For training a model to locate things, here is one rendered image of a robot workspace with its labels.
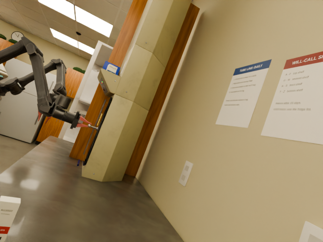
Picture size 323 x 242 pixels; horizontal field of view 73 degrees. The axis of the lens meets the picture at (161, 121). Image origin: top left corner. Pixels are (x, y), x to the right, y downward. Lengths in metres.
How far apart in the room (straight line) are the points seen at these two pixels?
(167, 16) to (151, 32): 0.14
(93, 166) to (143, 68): 0.60
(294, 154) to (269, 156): 0.08
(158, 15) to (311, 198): 1.13
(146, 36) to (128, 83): 0.28
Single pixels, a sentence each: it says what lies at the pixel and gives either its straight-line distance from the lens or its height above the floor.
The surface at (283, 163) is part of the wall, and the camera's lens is 0.72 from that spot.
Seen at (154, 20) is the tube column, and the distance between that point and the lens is 1.37.
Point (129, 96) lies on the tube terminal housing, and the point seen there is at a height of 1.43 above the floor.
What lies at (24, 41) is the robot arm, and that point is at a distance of 1.57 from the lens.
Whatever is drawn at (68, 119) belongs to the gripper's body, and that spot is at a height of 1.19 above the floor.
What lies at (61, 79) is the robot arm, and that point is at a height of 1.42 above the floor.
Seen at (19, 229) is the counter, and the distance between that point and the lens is 0.70.
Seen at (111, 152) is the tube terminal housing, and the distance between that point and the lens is 1.24.
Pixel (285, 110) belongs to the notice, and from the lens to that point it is 0.78.
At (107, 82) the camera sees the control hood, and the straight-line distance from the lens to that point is 1.23.
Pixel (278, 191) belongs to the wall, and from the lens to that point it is 0.71.
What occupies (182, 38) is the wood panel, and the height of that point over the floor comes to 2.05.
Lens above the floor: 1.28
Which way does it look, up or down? 4 degrees up
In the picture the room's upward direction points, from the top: 21 degrees clockwise
